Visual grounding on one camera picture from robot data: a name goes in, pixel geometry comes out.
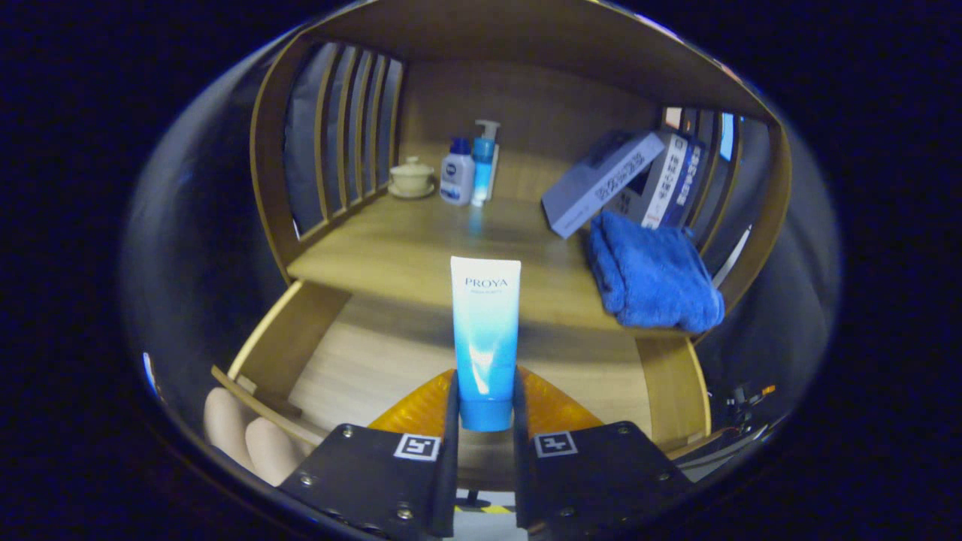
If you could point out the wooden countertop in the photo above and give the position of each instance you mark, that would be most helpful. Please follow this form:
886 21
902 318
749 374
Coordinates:
406 248

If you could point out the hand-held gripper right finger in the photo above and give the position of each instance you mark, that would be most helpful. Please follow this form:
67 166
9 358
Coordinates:
594 481

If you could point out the wooden cabinet with shelf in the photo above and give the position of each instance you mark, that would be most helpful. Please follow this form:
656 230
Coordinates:
541 83

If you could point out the blue and white tube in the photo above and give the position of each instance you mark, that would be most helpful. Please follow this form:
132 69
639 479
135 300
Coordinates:
485 338

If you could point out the blue pump bottle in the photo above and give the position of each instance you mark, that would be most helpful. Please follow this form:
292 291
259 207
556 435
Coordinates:
483 161

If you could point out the blue folded towel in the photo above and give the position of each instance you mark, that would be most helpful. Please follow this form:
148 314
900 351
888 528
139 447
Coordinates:
654 278

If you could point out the white-spined book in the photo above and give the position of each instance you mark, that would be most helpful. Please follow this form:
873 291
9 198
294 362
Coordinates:
665 184

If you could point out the orange and black tool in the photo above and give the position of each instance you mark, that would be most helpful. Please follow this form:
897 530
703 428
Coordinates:
748 402

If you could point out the wooden drawer with black knob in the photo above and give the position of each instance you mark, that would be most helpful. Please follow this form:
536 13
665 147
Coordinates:
376 361

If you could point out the beige lidded teacup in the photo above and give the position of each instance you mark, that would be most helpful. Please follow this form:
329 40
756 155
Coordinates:
412 179

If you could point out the dark blue book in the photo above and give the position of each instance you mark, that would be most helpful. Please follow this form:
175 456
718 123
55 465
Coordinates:
691 184

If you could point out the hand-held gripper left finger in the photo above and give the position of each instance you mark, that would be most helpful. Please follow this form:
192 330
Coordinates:
376 481

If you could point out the grey book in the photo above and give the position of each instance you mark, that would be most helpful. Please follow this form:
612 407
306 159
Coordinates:
594 188

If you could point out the white lotion bottle blue cap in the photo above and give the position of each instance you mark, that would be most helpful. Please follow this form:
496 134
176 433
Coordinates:
457 176

